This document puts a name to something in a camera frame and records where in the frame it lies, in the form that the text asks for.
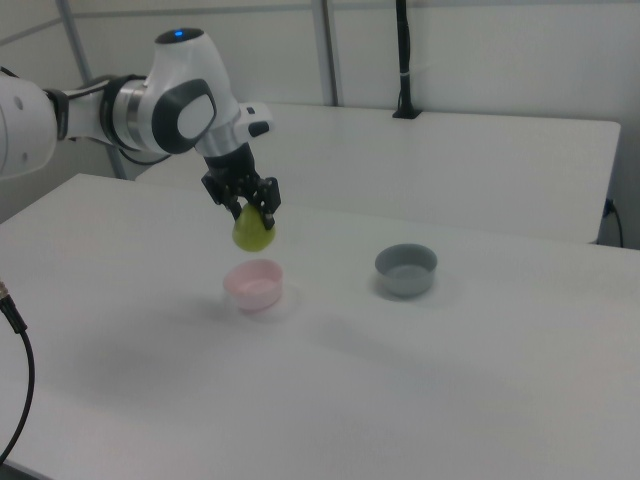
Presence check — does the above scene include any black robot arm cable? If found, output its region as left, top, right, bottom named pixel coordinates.
left=117, top=146, right=174, bottom=167

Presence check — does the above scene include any pink plastic bowl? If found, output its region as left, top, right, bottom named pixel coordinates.
left=222, top=259, right=285, bottom=315

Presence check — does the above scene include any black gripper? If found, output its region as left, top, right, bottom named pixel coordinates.
left=200, top=142, right=283, bottom=230

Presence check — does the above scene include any green yellow pear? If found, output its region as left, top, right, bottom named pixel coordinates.
left=231, top=202, right=278, bottom=253

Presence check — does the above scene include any black cable with metal plug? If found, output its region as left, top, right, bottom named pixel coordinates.
left=0, top=278, right=37, bottom=464

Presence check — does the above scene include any black hanging power cable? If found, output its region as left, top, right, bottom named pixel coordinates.
left=601, top=197, right=626, bottom=248

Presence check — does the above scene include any black camera stand pole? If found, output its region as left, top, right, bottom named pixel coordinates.
left=391, top=0, right=424, bottom=121

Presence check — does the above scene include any grey plastic bowl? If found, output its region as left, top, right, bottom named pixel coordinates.
left=374, top=243, right=439, bottom=299

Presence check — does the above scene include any grey metal partition post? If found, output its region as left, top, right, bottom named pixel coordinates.
left=311, top=0, right=345, bottom=107

